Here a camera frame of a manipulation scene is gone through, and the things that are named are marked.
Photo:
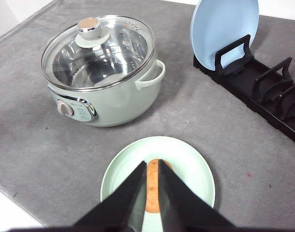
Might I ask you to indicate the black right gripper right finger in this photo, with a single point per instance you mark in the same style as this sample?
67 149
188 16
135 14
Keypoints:
184 210

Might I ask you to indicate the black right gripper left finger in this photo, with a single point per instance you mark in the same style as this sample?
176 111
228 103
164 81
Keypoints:
122 211

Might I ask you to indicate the brown potato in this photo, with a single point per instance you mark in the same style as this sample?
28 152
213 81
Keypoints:
153 185

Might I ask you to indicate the green plate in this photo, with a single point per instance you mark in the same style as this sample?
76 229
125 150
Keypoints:
187 162

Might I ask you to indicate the glass steamer lid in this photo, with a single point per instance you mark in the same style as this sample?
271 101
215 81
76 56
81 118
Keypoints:
94 54

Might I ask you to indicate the green electric steamer pot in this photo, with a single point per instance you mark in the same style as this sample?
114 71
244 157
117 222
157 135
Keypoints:
100 107

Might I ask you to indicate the black plate rack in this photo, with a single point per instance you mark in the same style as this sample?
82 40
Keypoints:
270 91

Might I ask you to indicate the blue plate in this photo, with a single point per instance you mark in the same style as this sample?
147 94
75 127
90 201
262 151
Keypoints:
216 24

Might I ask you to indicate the grey table mat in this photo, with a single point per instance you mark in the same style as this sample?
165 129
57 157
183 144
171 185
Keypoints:
53 167

